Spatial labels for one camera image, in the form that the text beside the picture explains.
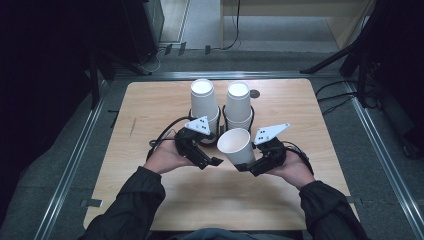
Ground left hand-held gripper black cable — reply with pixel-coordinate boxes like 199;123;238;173
145;115;195;162

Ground stack of white paper cups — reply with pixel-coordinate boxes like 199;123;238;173
189;78;221;145
224;81;254;132

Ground black metal stand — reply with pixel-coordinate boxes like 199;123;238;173
87;48;153;111

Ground black floor cables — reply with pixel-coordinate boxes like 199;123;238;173
314;79;383;116

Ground person's lap in jeans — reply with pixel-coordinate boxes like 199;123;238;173
173;227;296;240

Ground white floor cable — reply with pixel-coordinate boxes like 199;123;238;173
141;46;169;74

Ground black tripod stand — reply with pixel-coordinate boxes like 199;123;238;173
299;0;424;109

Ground person's left hand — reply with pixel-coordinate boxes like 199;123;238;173
143;137;198;175

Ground right hand-held gripper black cable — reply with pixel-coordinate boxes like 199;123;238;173
282;140;315;177

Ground white paper cup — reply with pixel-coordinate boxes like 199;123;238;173
216;127;257;167

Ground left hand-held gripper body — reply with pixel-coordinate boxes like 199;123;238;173
174;115;215;168

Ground hanging black cable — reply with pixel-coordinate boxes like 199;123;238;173
218;0;242;52

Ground black wire cup holder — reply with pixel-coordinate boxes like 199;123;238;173
187;104;256;146

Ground metal floor rail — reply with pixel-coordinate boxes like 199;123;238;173
343;80;424;240
32;79;113;240
113;70;343;81

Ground hand-held gripper black cable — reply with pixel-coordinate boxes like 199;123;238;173
282;140;315;177
145;115;195;162

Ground dark cabinet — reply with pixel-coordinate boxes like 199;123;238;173
120;0;166;65

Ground person's right hand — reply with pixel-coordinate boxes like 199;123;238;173
265;149;317;191

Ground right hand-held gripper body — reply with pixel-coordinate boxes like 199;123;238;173
253;122;292;176

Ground grey tape piece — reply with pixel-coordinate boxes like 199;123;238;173
79;198;105;209

